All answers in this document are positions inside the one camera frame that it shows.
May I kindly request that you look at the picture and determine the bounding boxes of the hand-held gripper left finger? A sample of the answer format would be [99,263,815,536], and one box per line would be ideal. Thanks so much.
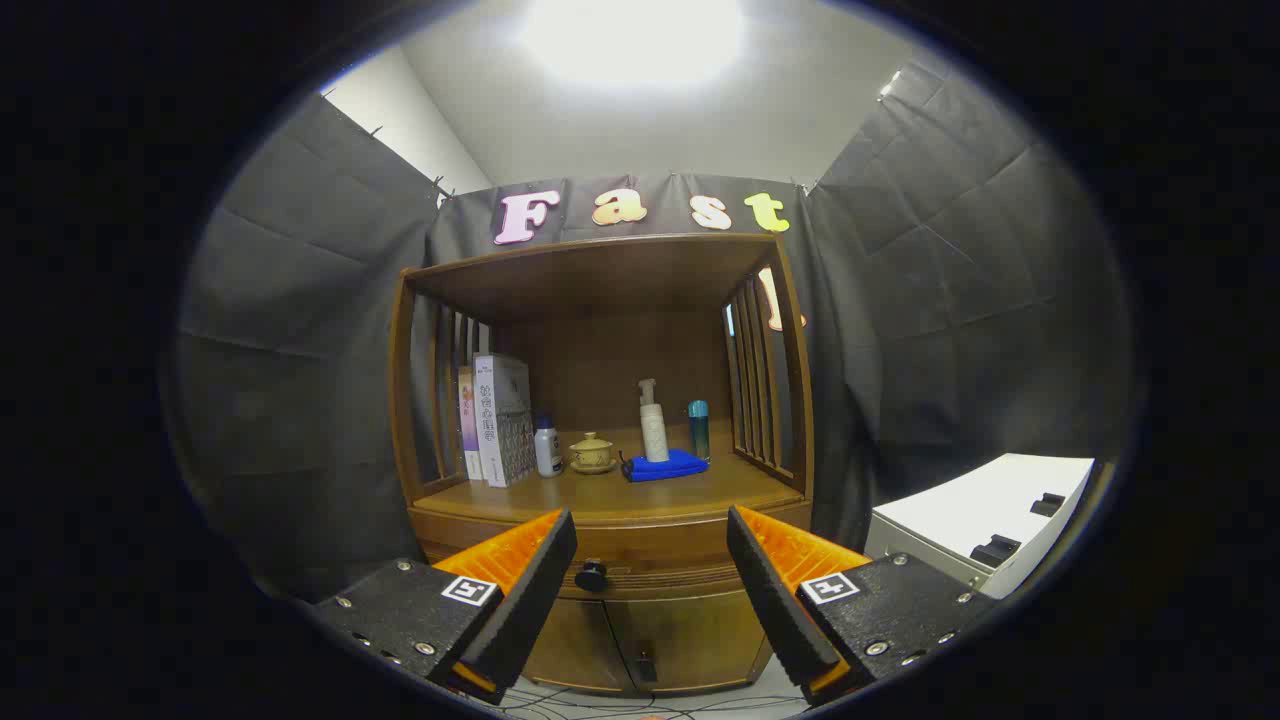
[312,508,579,706]

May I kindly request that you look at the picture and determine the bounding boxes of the blue folded cloth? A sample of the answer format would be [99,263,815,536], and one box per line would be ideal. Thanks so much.
[620,449,710,483]

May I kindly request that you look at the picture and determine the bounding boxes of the purple white book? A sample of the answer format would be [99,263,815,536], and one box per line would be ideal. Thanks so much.
[458,366,485,481]

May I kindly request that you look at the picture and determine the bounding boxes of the wooden countertop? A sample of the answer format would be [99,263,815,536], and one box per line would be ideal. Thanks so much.
[440,425,806,526]

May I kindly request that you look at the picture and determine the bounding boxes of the brown wooden cabinet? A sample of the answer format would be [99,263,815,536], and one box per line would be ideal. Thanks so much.
[388,232,816,698]

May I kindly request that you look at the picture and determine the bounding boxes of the brown wooden drawer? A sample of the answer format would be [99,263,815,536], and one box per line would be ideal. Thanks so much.
[410,500,813,601]

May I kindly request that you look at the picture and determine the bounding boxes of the wooden cabinet door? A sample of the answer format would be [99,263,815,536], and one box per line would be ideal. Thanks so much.
[605,590,776,696]
[522,598,636,693]

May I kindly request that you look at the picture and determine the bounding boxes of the yellow lidded teacup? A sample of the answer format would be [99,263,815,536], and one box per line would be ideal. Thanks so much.
[568,431,617,475]

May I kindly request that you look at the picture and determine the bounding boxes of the white plastic box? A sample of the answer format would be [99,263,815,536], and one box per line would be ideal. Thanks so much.
[865,453,1096,601]

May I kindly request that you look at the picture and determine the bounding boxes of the white pump bottle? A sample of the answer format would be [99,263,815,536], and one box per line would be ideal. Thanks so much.
[638,378,671,463]

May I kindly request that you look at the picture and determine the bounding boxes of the white patterned book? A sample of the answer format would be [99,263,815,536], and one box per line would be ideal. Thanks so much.
[473,353,537,489]

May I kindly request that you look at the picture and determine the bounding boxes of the black floor cables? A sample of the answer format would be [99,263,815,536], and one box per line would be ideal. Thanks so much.
[500,685,801,720]

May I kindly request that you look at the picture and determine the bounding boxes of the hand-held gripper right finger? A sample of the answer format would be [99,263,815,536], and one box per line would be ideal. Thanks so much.
[726,505,1001,709]

